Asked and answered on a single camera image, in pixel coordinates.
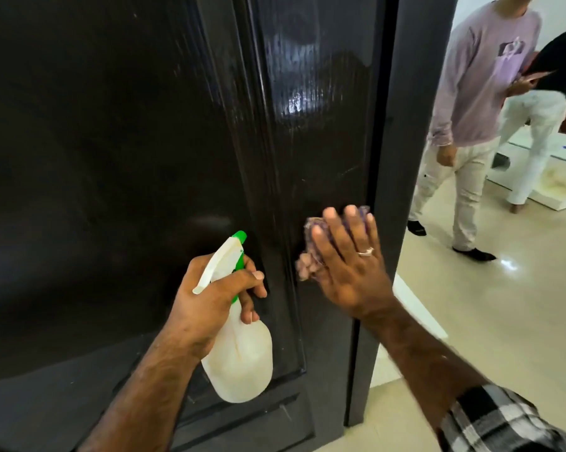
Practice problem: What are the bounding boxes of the phone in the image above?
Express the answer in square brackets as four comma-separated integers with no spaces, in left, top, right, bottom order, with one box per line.
[518,70,558,87]

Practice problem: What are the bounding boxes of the black white checked sleeve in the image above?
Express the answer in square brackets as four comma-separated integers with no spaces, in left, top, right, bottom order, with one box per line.
[437,383,566,452]

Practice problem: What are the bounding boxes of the purple cleaning cloth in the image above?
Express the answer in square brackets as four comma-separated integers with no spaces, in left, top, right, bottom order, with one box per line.
[303,205,374,281]

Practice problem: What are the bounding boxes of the dark brown wooden door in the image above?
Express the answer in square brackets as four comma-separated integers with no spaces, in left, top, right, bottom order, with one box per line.
[0,0,401,452]

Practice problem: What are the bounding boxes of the white low platform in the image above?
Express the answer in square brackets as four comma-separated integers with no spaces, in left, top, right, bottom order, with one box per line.
[486,124,566,212]

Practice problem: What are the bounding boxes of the white green spray bottle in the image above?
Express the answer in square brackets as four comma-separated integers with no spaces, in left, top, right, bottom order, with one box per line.
[192,230,274,404]

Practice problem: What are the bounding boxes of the person's right hand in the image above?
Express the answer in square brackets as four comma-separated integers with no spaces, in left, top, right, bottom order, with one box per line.
[296,205,399,325]

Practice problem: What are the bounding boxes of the person's right forearm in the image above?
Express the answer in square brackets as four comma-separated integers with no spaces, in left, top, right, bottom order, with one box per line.
[358,301,491,436]

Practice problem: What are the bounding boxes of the person's left forearm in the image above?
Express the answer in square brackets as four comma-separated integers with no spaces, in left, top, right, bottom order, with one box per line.
[78,334,209,452]

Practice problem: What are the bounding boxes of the person's left hand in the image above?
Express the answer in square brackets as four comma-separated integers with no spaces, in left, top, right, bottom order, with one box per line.
[167,253,268,362]

